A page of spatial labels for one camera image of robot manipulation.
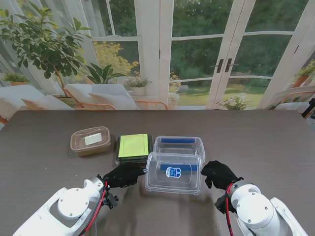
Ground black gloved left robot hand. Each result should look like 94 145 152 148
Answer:
102 163 148 189

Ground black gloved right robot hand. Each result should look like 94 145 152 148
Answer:
201 160 244 190

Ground black plastic tray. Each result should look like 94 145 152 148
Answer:
116 136 155 166

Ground clear lid with green sheet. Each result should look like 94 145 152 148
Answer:
115 133 155 164

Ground brown kraft paper container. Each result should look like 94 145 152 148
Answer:
70 126 111 157

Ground clear lid with blue mark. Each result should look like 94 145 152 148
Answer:
144 151 203 196

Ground clear container with blue clips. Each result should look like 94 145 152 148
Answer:
153 136 207 170

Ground black tripod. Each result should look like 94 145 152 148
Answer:
301 98 315 118

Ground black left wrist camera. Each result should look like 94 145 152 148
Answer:
102 191 119 209

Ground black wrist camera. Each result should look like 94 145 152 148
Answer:
214 196 231 215
102 191 119 209

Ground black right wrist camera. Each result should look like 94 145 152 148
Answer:
214 196 231 215

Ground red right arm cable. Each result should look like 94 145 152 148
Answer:
225 183 235 236

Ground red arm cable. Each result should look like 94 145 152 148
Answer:
225 183 235 236
81 181 109 236

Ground red left arm cable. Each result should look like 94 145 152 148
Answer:
81 181 109 236

